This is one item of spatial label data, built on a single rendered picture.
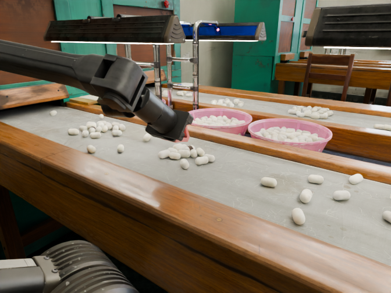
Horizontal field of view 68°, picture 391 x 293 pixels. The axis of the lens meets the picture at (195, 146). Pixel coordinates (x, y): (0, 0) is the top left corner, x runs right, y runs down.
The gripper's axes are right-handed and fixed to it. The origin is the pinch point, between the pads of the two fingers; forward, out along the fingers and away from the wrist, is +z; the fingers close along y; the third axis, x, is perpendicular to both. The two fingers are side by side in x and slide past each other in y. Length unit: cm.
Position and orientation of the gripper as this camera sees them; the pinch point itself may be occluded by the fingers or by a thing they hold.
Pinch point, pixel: (186, 138)
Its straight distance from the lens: 72.1
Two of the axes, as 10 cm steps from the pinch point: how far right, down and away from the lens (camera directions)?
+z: 4.6, 3.7, 8.1
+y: -8.1, -2.0, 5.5
